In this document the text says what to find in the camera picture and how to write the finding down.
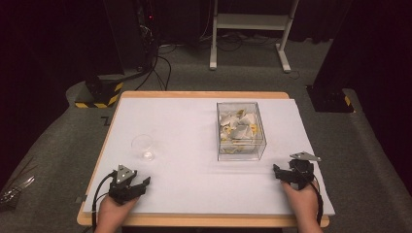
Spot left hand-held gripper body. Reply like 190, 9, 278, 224
108, 164, 146, 206

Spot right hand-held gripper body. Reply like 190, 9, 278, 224
283, 151, 323, 191

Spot clear plastic box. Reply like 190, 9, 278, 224
216, 101, 268, 162

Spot person's left hand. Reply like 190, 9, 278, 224
95, 193, 140, 229

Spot person's right hand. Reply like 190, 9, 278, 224
280, 180, 321, 225

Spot clear plastic cup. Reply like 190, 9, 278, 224
130, 133, 156, 162

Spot white table mat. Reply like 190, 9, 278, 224
83, 96, 336, 217

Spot wooden table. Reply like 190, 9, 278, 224
76, 90, 331, 229

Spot black base with yellow mark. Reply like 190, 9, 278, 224
305, 84, 356, 114

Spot black yellow striped base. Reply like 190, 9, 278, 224
74, 75, 125, 110

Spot metal stand legs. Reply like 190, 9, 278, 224
0, 157, 37, 209

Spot black equipment rack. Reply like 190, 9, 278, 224
102, 0, 160, 75

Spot white metal stand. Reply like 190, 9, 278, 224
209, 0, 301, 74

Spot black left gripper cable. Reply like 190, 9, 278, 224
90, 170, 117, 233

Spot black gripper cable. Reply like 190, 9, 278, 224
90, 170, 117, 233
309, 176, 326, 226

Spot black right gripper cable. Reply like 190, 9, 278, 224
309, 176, 326, 226

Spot black floor cables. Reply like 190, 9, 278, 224
133, 43, 173, 92

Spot cables under white stand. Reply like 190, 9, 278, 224
197, 30, 277, 53

